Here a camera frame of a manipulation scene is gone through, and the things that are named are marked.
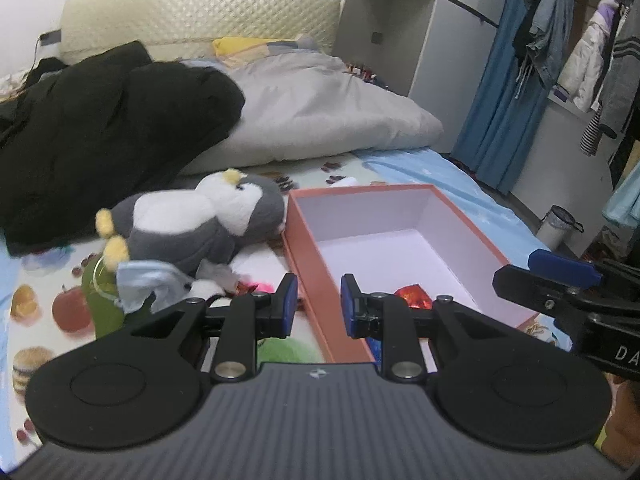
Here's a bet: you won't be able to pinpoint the red candy wrapper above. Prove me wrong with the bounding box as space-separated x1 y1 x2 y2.
395 284 432 310

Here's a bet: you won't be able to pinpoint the grey cabinet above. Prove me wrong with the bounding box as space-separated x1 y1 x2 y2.
332 0 501 99

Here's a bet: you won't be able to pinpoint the hanging denim clothes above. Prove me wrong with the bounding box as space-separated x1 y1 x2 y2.
512 0 574 99

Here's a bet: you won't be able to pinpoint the grey duvet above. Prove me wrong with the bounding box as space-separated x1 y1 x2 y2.
182 36 444 174

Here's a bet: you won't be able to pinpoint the orange cardboard box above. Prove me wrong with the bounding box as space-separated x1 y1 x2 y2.
282 184 536 363

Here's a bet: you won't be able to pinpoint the quilted beige headboard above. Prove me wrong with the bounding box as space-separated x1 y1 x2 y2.
58 0 341 64

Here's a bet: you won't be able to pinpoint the grey striped sweater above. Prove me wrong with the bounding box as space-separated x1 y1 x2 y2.
579 0 639 156

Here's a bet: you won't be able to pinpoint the green pouch with gold print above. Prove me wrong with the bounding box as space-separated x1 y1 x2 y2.
81 255 125 339

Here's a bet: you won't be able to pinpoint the blue curtain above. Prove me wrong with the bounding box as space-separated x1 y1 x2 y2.
451 0 553 194

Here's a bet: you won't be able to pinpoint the grey white penguin plush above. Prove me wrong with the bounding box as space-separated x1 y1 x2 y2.
96 168 285 274

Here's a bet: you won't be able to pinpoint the white puffer jacket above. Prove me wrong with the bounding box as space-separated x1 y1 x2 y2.
556 0 620 113

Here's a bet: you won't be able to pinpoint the person's right hand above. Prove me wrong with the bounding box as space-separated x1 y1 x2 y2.
602 376 639 468

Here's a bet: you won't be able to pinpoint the yellow pillow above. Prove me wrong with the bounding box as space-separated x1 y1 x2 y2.
213 37 270 58

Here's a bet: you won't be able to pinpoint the black jacket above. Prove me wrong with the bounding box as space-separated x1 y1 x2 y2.
1 41 245 256

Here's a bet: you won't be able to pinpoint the light blue cloth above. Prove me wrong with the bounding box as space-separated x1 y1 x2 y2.
116 260 193 314

